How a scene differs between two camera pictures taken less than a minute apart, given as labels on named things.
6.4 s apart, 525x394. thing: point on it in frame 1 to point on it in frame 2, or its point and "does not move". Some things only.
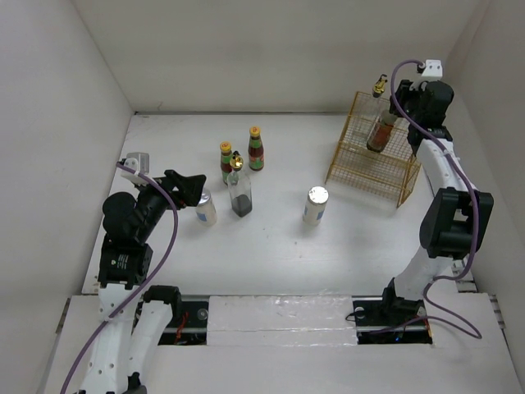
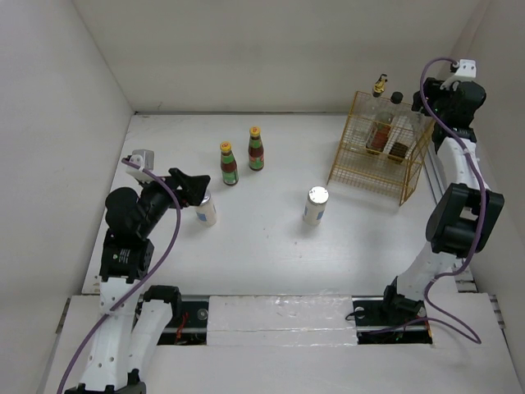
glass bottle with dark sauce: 239,187 to 399,130
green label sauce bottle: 255,149 does not move
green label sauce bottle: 225,158 does not move
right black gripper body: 409,98 to 439,98
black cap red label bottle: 381,130 does not move
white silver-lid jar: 205,211 does not move
